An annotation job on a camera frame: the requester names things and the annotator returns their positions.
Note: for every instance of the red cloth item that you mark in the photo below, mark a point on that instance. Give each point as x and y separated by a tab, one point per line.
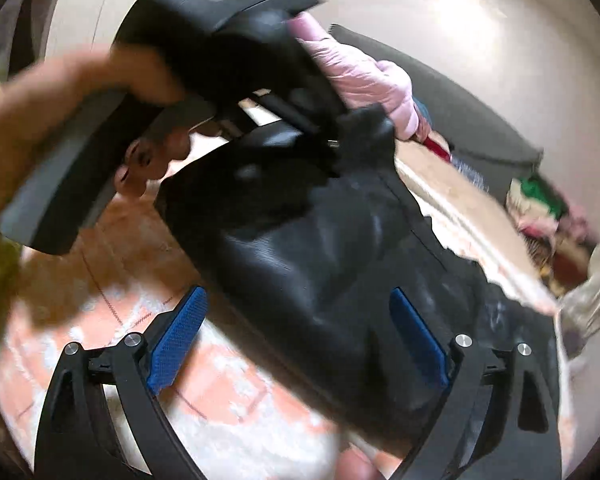
436	147

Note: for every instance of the pile of mixed clothes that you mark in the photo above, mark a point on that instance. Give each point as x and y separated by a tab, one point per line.
545	220

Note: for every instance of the black leather jacket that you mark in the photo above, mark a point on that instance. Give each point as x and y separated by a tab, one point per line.
330	240

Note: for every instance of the pink puffer jacket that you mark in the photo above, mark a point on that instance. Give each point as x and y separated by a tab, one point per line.
365	75

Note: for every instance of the white curtain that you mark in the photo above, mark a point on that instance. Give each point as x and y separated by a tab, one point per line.
592	290

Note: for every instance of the person's left hand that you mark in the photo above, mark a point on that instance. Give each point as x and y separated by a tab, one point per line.
55	95

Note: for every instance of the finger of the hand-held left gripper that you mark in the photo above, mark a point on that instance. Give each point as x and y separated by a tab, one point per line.
305	120

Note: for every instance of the white wardrobe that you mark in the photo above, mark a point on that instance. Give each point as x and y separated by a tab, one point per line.
105	0

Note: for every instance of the dark grey sofa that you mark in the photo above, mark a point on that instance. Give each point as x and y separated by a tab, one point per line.
460	115

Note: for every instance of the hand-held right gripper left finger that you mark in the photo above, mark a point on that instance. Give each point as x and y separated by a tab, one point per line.
177	340

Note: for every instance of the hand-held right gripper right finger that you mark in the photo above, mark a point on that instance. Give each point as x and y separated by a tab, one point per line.
420	340

